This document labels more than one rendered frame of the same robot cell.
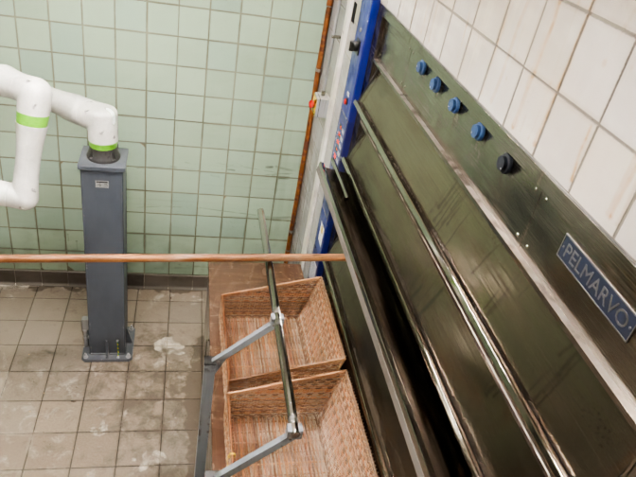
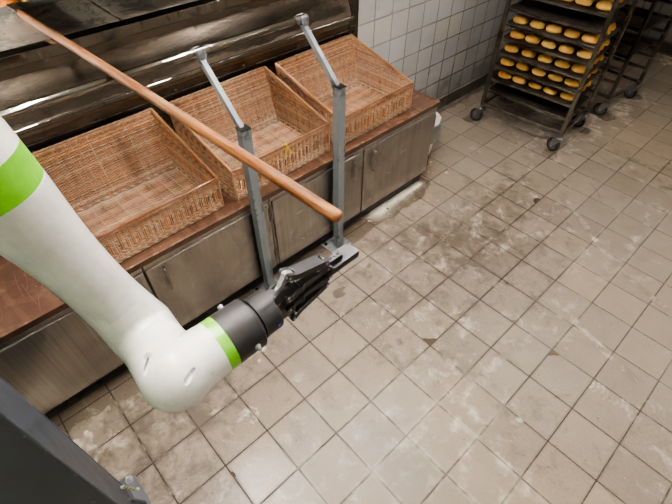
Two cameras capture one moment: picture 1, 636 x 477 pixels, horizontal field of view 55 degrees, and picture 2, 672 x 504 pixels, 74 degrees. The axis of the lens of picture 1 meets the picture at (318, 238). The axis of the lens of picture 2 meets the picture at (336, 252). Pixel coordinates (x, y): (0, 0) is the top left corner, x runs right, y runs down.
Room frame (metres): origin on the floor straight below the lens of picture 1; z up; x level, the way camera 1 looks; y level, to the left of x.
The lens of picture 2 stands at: (1.94, 1.74, 1.82)
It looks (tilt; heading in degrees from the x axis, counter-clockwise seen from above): 47 degrees down; 243
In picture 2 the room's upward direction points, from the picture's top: straight up
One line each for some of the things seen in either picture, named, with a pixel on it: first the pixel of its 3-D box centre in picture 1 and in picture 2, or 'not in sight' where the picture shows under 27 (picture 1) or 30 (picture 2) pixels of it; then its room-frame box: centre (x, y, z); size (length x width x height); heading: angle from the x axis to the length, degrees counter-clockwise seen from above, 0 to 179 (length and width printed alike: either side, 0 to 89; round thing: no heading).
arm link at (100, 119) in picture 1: (100, 124); not in sight; (2.47, 1.06, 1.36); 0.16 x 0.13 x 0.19; 70
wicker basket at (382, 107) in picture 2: not in sight; (345, 86); (0.86, -0.23, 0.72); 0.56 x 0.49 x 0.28; 17
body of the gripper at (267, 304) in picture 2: not in sight; (275, 304); (1.82, 1.28, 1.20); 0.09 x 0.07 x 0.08; 16
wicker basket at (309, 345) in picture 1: (276, 336); (127, 183); (2.02, 0.09, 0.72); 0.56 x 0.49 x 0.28; 17
